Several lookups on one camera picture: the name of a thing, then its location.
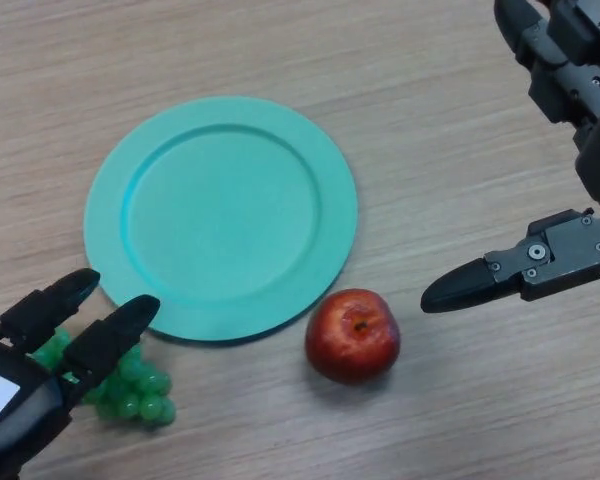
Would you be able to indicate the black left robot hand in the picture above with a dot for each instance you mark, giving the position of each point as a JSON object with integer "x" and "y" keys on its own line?
{"x": 20, "y": 430}

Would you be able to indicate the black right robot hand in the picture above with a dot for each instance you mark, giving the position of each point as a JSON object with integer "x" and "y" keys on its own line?
{"x": 565, "y": 255}

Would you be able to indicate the green grapes bunch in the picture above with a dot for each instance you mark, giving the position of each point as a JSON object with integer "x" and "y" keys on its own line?
{"x": 140, "y": 395}

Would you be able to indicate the teal round plate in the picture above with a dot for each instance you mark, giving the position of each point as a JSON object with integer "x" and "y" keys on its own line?
{"x": 220, "y": 215}

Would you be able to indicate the red apple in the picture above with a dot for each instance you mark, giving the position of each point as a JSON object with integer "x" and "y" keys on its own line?
{"x": 352, "y": 345}

